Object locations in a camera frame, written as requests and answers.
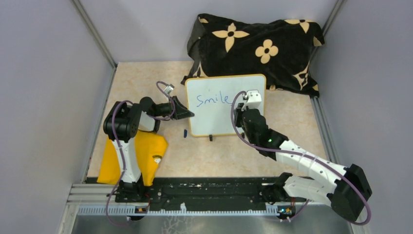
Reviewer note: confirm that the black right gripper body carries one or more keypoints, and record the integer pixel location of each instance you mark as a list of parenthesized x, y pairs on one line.
[(239, 121)]

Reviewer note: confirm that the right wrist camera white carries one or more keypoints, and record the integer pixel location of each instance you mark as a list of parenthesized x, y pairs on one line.
[(252, 100)]

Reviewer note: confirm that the aluminium front rail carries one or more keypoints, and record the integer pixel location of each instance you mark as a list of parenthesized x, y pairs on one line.
[(99, 199)]

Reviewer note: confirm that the white whiteboard yellow frame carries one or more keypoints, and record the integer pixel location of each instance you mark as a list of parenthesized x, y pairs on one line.
[(210, 100)]

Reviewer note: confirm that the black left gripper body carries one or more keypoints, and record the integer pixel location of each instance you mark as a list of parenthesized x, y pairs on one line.
[(170, 108)]

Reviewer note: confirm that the left aluminium frame post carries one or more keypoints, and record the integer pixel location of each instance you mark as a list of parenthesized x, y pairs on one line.
[(77, 4)]

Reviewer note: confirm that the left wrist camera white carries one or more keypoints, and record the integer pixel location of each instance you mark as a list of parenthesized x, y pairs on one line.
[(168, 89)]

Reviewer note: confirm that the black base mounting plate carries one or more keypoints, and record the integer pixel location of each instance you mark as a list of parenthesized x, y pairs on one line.
[(206, 194)]

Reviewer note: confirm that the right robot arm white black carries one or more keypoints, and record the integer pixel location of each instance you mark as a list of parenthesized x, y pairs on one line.
[(344, 189)]

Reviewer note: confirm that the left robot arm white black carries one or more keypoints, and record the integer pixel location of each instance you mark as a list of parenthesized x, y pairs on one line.
[(134, 149)]

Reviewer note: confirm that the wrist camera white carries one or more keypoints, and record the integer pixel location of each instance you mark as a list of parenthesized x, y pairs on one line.
[(252, 100), (168, 89)]

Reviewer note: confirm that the right aluminium frame post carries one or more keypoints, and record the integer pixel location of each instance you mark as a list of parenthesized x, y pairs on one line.
[(333, 15)]

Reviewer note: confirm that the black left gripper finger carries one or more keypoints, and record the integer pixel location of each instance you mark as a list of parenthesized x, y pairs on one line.
[(179, 107), (184, 114)]

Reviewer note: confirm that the yellow cloth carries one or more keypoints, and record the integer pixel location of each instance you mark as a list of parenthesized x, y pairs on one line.
[(150, 148)]

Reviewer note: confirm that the black floral pillow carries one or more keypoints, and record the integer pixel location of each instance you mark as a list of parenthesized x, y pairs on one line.
[(279, 50)]

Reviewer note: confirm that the aluminium frame post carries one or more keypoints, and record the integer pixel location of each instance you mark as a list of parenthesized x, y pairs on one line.
[(333, 15), (77, 4)]

